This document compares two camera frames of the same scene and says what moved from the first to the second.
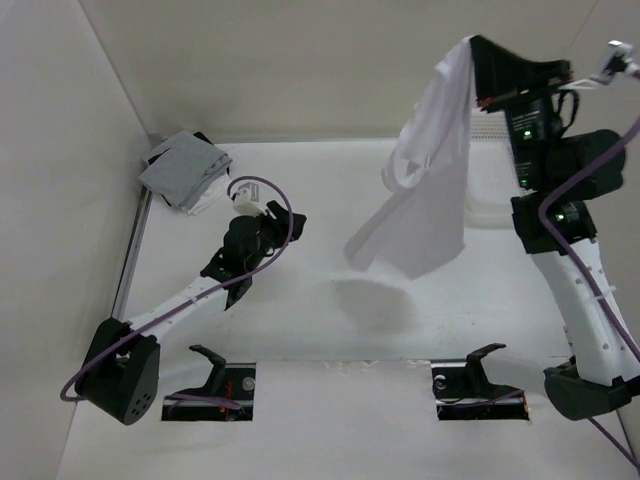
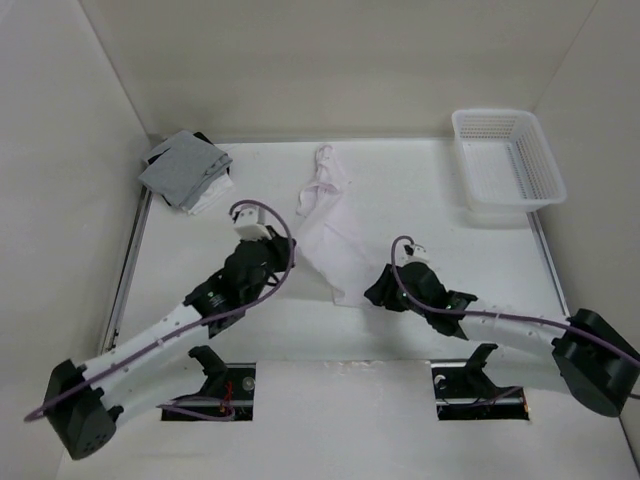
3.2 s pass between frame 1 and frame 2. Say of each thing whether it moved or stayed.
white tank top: moved
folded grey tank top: stayed
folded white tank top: stayed
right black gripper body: moved
